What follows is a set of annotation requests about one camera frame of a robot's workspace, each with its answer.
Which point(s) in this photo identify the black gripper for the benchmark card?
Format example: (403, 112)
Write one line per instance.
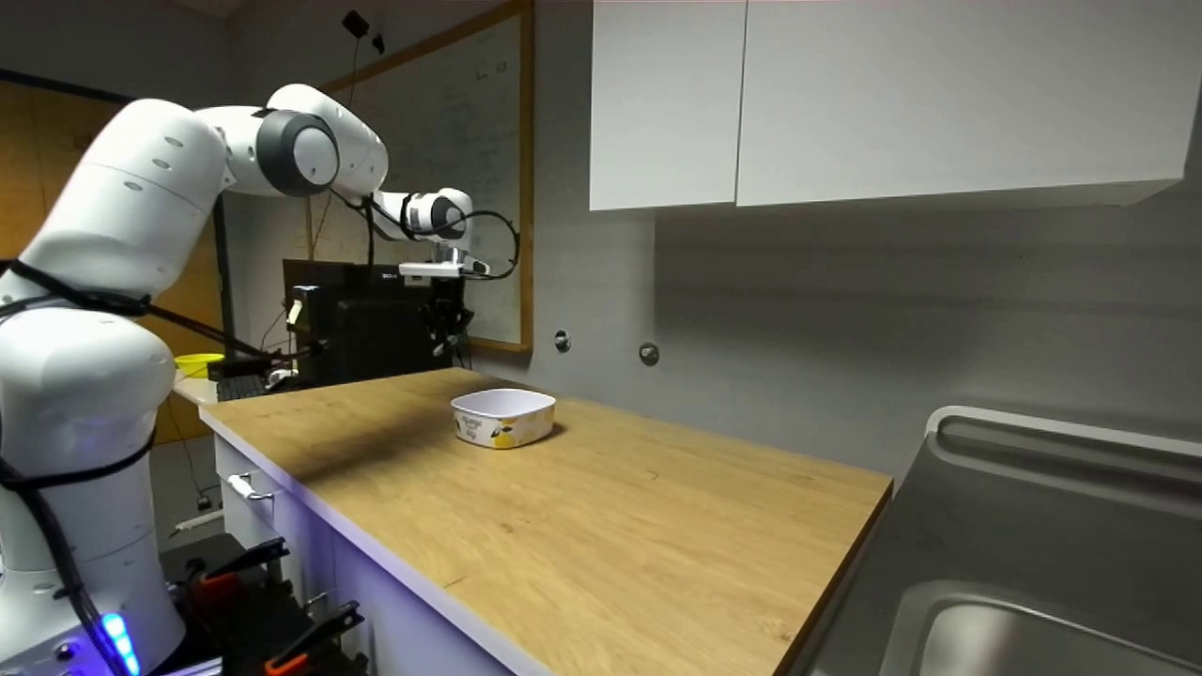
(446, 305)

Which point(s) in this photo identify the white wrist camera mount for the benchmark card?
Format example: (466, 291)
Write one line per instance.
(439, 269)

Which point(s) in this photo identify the yellow container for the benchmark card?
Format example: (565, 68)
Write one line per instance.
(198, 366)

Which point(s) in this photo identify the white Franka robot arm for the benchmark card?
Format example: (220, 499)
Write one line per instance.
(86, 376)

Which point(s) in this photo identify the black box appliance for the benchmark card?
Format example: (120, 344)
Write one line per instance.
(363, 324)

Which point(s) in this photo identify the white bowl with yellow print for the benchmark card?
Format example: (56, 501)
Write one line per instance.
(503, 418)

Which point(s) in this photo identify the white counter base cabinet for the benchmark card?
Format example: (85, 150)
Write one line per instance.
(324, 549)

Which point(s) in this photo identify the stainless steel sink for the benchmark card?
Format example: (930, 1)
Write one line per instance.
(1037, 549)

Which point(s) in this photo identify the round metal wall knob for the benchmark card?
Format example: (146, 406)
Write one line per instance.
(560, 340)
(649, 355)

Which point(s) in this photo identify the whiteboard with wooden frame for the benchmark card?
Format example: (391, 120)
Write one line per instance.
(436, 175)

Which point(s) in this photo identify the white wall cabinet door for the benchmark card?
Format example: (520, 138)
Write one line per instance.
(666, 98)
(963, 96)

